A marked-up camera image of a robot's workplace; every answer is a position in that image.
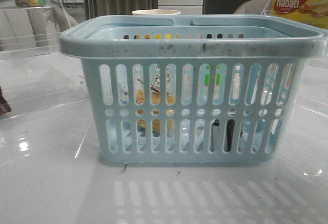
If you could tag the clear acrylic left shelf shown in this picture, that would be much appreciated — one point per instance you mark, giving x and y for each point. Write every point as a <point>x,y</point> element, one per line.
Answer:
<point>35,76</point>

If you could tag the yellow nabati wafer box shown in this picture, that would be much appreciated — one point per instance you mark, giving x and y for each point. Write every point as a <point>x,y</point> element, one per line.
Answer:
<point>311,12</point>

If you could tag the light blue plastic basket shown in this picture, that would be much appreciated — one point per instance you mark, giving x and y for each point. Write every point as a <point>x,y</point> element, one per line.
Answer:
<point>241,67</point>

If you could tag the dark red biscuit packet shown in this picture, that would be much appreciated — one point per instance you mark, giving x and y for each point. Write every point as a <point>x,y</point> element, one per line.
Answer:
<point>4,106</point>

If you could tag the popcorn paper cup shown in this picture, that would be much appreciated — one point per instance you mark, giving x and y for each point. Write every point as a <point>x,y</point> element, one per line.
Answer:
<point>156,12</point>

